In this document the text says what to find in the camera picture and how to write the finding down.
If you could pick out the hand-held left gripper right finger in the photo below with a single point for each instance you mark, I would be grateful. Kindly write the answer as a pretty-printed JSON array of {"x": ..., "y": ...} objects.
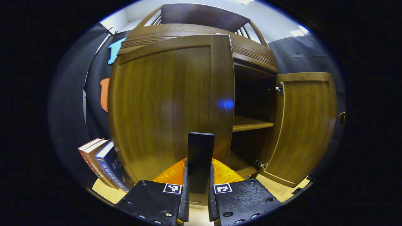
[{"x": 212, "y": 201}]

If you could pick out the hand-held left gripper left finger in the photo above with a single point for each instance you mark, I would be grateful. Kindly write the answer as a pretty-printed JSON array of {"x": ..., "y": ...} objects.
[{"x": 184, "y": 201}]

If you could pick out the wooden shoe cabinet door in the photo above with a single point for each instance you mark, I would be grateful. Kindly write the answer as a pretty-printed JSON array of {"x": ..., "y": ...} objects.
[
  {"x": 157, "y": 110},
  {"x": 304, "y": 125}
]

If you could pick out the metal door hinge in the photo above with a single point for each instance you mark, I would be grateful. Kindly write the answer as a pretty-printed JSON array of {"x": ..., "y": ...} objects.
[
  {"x": 277, "y": 88},
  {"x": 261, "y": 164}
]

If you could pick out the blue book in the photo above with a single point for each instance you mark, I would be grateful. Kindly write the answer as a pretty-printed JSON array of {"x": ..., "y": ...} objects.
[{"x": 111, "y": 166}]

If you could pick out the wooden inner shelf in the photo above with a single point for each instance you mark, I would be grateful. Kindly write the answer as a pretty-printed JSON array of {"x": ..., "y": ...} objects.
[{"x": 248, "y": 124}]

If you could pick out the brown book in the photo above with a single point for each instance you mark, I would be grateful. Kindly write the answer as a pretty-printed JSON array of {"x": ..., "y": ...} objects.
[{"x": 95, "y": 157}]

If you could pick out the red-brown book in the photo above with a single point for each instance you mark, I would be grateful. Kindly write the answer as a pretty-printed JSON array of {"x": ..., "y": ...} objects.
[{"x": 86, "y": 153}]

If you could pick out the black backdrop cloth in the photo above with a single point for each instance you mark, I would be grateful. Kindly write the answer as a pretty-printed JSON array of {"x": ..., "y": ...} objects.
[{"x": 69, "y": 110}]

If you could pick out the ceiling light panel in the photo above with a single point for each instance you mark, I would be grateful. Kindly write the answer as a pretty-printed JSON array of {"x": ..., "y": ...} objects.
[
  {"x": 300, "y": 31},
  {"x": 242, "y": 1}
]

